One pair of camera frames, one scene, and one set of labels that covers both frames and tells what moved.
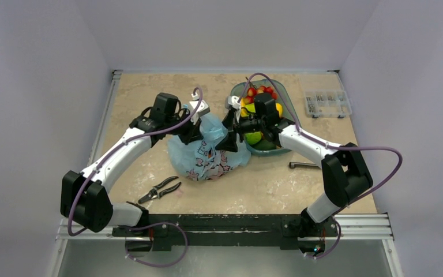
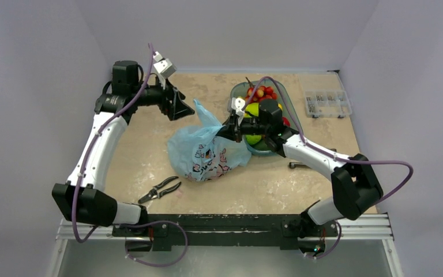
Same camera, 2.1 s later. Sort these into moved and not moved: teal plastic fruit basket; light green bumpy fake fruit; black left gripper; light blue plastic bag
Moved: black left gripper
Not moved: teal plastic fruit basket; light green bumpy fake fruit; light blue plastic bag
